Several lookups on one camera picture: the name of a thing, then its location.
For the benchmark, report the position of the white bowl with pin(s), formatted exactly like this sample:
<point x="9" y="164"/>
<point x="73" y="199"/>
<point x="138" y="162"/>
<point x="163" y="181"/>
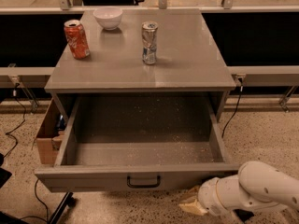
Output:
<point x="108" y="18"/>

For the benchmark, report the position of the grey drawer cabinet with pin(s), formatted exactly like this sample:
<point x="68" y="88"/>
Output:
<point x="187" y="58"/>

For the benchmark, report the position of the brown cardboard box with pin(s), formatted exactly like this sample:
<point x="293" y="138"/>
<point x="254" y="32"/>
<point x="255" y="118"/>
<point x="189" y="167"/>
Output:
<point x="49" y="137"/>

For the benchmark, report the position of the black top drawer handle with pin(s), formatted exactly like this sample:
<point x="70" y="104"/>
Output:
<point x="143" y="183"/>

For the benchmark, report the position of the black power adapter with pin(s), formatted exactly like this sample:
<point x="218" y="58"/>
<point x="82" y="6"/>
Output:
<point x="243" y="215"/>

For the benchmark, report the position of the orange soda can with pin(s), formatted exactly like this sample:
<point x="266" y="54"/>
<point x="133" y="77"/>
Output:
<point x="76" y="39"/>

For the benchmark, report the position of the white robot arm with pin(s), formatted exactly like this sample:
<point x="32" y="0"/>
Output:
<point x="257" y="187"/>

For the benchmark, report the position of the metal rail bracket left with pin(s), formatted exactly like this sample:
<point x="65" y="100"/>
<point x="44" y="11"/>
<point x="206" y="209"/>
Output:
<point x="16" y="80"/>

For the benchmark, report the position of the crushed silver can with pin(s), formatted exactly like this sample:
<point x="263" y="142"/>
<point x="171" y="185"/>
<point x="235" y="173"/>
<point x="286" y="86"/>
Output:
<point x="149" y="39"/>

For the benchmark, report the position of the metal rail bracket right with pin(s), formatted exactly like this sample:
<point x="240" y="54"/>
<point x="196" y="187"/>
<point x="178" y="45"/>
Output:
<point x="286" y="97"/>

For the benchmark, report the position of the metal rail bracket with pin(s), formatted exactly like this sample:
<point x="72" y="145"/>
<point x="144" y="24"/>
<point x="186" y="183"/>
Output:
<point x="16" y="80"/>
<point x="286" y="97"/>

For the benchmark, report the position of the grey top drawer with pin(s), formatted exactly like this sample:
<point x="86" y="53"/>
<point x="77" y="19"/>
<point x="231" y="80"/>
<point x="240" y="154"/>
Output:
<point x="109" y="137"/>

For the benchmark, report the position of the black stand leg left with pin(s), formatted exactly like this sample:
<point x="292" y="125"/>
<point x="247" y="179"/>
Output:
<point x="67" y="201"/>

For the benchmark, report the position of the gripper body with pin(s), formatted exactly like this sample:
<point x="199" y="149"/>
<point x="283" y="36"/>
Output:
<point x="207" y="195"/>

